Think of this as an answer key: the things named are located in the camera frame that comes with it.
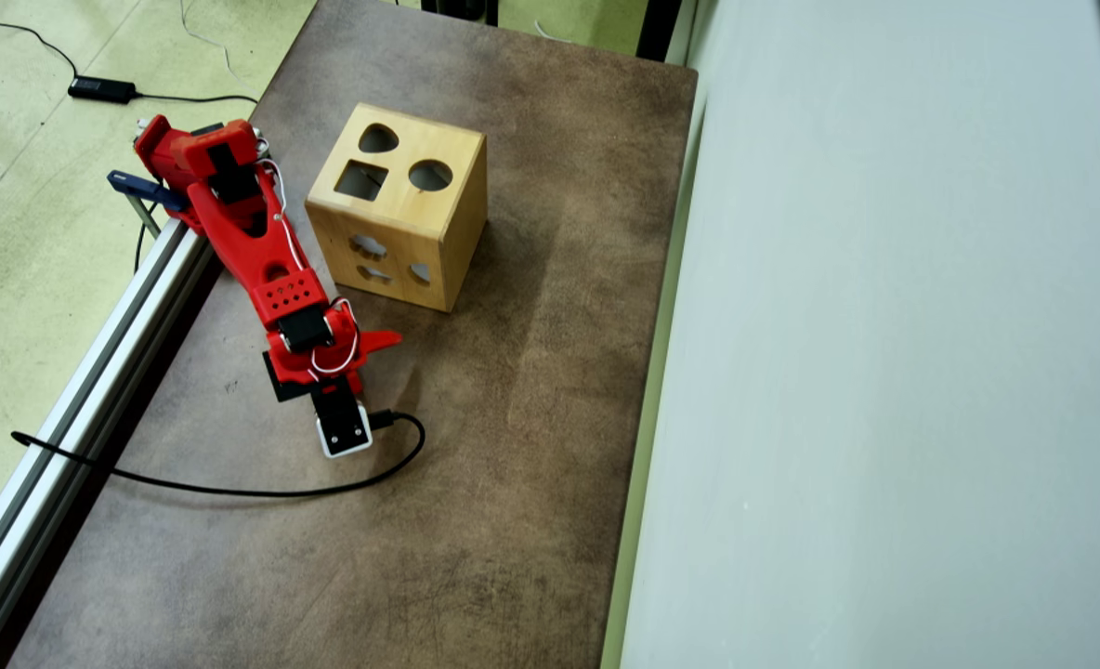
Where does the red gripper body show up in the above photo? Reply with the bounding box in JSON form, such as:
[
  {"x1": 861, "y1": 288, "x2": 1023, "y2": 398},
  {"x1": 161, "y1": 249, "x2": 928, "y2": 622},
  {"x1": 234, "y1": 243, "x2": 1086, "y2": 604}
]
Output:
[{"x1": 265, "y1": 316, "x2": 370, "y2": 402}]

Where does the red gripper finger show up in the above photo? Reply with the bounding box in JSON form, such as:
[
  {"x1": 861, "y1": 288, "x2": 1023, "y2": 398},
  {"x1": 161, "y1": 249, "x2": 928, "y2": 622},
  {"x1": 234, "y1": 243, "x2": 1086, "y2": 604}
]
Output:
[{"x1": 355, "y1": 330, "x2": 403, "y2": 361}]

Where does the wooden shape sorter box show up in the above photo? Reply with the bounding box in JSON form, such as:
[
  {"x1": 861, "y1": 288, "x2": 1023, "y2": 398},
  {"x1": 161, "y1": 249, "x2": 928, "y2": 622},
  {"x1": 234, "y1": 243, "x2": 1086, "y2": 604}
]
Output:
[{"x1": 305, "y1": 102, "x2": 489, "y2": 313}]

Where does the blue clamp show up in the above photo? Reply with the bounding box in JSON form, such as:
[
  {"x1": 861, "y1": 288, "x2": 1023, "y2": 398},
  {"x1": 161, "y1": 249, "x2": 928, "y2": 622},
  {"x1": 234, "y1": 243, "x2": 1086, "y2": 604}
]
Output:
[{"x1": 107, "y1": 170, "x2": 189, "y2": 239}]

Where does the black power adapter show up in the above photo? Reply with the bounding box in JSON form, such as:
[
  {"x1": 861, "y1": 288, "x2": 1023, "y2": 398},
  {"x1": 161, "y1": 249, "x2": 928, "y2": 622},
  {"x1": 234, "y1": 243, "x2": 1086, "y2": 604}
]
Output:
[{"x1": 68, "y1": 76, "x2": 138, "y2": 104}]

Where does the black furniture base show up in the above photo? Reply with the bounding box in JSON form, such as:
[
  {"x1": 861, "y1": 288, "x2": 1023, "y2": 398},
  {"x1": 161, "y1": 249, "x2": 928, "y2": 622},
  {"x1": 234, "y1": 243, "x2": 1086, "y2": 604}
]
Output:
[{"x1": 420, "y1": 0, "x2": 500, "y2": 27}]

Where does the white servo wire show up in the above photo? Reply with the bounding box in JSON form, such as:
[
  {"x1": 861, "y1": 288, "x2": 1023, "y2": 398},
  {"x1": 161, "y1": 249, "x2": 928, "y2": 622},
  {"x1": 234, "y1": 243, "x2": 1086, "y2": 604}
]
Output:
[
  {"x1": 257, "y1": 156, "x2": 308, "y2": 272},
  {"x1": 307, "y1": 297, "x2": 362, "y2": 377}
]

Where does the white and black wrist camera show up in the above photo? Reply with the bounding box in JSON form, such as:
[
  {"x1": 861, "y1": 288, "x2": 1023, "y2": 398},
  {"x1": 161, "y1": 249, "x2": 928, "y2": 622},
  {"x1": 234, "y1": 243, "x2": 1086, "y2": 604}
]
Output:
[{"x1": 313, "y1": 386, "x2": 374, "y2": 459}]

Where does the thick black camera cable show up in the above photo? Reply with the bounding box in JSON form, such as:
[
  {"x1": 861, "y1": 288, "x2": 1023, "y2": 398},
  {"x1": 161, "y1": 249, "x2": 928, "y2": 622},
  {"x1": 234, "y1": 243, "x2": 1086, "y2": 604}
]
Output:
[{"x1": 9, "y1": 409, "x2": 427, "y2": 498}]

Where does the aluminium profile rail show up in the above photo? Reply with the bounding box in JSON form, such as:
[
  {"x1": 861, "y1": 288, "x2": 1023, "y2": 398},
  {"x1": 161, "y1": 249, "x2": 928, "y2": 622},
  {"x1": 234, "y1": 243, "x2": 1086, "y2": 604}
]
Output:
[{"x1": 0, "y1": 216, "x2": 226, "y2": 669}]

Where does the thin black floor cable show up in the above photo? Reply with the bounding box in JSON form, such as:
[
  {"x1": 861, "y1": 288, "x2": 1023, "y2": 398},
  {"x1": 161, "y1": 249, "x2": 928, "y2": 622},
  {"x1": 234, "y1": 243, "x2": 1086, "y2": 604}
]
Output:
[
  {"x1": 0, "y1": 20, "x2": 80, "y2": 85},
  {"x1": 135, "y1": 91, "x2": 260, "y2": 105}
]

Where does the thin white floor cable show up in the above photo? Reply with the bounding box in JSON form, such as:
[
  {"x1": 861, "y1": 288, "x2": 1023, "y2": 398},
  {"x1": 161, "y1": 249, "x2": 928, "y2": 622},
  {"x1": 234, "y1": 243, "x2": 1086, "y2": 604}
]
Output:
[{"x1": 180, "y1": 0, "x2": 263, "y2": 94}]

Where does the black vertical post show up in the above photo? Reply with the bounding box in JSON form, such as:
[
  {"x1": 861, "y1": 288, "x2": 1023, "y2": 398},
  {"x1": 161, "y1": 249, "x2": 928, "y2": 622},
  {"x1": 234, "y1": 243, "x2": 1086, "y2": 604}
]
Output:
[{"x1": 636, "y1": 0, "x2": 683, "y2": 63}]

